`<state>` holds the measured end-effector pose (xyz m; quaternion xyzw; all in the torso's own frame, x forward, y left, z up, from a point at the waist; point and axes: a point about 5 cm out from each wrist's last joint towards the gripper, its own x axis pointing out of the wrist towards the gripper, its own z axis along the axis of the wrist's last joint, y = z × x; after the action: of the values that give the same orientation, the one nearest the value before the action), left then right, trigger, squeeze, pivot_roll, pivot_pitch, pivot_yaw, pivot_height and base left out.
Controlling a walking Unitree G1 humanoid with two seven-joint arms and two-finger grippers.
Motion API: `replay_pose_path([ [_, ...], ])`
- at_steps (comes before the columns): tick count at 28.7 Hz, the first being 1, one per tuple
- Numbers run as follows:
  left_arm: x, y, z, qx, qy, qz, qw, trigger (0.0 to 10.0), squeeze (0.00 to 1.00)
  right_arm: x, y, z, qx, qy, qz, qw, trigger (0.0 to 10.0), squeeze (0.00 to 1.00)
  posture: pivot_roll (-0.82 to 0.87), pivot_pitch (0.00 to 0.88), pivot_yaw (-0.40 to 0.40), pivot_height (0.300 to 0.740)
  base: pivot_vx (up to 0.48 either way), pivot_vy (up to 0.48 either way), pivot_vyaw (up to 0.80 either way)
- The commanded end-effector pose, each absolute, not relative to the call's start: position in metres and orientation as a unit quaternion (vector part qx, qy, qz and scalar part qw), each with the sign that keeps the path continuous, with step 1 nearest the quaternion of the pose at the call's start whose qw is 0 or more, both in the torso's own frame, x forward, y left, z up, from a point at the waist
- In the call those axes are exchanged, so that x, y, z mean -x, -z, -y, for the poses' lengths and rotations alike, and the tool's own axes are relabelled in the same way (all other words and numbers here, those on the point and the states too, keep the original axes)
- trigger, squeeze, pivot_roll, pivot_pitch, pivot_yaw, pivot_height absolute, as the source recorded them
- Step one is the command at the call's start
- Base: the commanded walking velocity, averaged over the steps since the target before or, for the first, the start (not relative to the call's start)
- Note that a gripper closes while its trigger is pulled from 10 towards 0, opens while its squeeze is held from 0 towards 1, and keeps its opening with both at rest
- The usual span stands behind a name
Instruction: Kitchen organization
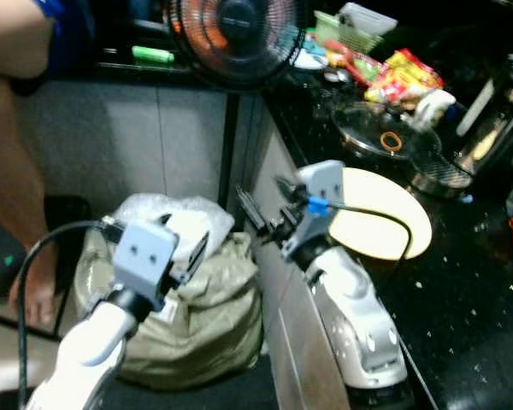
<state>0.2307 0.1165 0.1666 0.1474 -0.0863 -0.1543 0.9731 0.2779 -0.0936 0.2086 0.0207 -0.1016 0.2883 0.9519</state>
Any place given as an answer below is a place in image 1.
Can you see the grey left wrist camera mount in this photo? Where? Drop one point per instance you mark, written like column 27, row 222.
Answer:
column 150, row 252

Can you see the olive green woven sack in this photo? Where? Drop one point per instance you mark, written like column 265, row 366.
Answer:
column 205, row 342

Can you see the green oblong item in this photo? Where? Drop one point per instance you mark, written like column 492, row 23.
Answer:
column 152, row 55

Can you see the grey kitchen cabinet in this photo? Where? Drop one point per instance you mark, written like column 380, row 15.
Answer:
column 282, row 342

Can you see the red tray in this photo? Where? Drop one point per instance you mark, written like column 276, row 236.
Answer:
column 355, row 60

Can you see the yellow red noodle packets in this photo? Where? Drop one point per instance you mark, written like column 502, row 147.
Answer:
column 402, row 77

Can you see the white mug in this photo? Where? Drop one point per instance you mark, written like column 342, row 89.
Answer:
column 434, row 107

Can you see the black and silver coffee machine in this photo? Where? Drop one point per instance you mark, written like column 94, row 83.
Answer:
column 496, row 120

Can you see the person's bare leg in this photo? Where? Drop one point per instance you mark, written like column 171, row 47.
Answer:
column 13, row 154

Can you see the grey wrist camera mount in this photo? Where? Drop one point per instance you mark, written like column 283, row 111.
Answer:
column 150, row 252
column 321, row 192

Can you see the black standing fan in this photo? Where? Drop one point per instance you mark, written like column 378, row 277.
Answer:
column 239, row 34

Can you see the cream round plate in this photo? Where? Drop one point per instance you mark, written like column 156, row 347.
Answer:
column 385, row 222

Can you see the glass pot lid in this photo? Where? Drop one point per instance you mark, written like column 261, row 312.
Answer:
column 363, row 124

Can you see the white flat container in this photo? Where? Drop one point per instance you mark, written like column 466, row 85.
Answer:
column 369, row 17

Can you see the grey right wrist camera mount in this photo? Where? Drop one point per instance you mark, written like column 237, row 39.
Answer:
column 321, row 192

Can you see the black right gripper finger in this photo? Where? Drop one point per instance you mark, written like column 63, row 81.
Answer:
column 289, row 190
column 252, row 209

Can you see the green plastic basket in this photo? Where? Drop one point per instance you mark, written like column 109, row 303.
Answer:
column 338, row 32

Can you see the blue shorts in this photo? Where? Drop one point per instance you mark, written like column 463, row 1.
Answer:
column 68, row 34

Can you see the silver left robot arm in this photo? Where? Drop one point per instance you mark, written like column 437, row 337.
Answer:
column 90, row 359

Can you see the white bubble wrap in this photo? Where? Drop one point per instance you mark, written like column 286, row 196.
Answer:
column 154, row 209

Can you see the orange rubber band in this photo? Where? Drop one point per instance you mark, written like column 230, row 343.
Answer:
column 382, row 141

